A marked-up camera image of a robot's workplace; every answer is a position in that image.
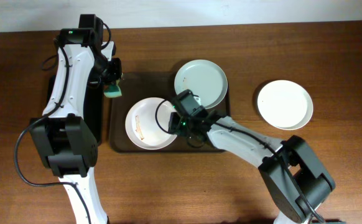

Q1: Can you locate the green yellow sponge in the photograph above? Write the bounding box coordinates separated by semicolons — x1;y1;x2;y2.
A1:
103;80;122;98

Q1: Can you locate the pale blue plate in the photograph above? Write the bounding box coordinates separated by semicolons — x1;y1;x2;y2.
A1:
174;60;228;109

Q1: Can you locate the white plate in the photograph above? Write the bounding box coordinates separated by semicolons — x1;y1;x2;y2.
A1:
256;80;313;131
125;97;177;150

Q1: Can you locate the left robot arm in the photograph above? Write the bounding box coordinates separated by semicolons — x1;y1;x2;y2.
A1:
27;14;123;223

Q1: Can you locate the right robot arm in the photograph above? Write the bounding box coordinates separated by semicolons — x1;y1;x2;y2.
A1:
168;90;335;223

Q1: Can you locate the brown serving tray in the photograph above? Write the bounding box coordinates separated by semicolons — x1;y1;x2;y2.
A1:
108;72;232;153

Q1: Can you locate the black plastic tray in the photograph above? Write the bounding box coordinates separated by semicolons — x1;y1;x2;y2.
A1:
42;75;103;151

